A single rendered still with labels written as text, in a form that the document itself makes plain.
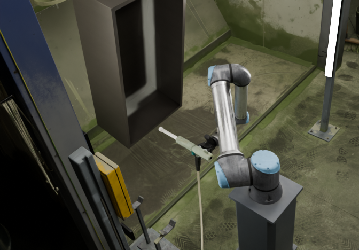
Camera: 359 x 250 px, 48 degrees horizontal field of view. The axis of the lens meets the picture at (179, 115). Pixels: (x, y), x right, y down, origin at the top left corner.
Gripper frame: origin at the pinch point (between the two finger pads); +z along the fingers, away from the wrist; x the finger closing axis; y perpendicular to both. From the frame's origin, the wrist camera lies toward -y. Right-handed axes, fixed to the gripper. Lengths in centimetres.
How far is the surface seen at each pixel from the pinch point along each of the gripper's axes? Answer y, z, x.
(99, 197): -85, 110, -46
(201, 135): 42, -56, 40
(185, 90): 40, -100, 96
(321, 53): 5, -199, 3
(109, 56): -73, 31, 44
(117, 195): -84, 105, -49
